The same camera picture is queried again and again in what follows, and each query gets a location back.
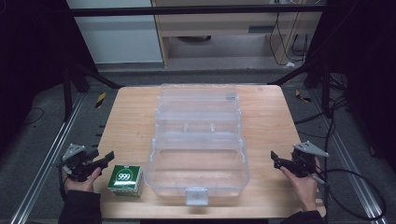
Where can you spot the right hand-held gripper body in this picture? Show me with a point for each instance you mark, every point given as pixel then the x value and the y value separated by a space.
pixel 306 158

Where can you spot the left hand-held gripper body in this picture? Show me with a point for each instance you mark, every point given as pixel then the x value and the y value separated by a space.
pixel 75 159

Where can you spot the person's left hand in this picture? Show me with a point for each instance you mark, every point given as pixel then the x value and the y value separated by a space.
pixel 81 183

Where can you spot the person's right hand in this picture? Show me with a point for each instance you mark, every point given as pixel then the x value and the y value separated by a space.
pixel 302 189

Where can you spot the green and white carton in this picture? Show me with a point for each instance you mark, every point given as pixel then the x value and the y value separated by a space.
pixel 126 180

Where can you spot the yellow and black tape strip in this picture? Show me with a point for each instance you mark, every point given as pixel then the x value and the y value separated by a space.
pixel 302 97
pixel 100 99

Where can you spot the black metal stand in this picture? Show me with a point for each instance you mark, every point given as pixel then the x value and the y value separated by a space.
pixel 70 90
pixel 325 90

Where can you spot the clear plastic storage box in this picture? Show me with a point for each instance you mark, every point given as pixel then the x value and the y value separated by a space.
pixel 199 146

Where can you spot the white plug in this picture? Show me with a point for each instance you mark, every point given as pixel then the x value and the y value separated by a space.
pixel 290 64

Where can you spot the white cabinet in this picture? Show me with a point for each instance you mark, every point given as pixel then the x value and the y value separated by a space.
pixel 118 37

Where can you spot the light wooden desk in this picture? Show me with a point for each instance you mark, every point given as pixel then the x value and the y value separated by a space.
pixel 218 26

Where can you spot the black horizontal bar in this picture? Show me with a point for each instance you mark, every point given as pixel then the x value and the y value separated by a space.
pixel 193 11

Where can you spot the aluminium floor rail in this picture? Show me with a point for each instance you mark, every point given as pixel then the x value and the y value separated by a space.
pixel 351 155
pixel 46 158

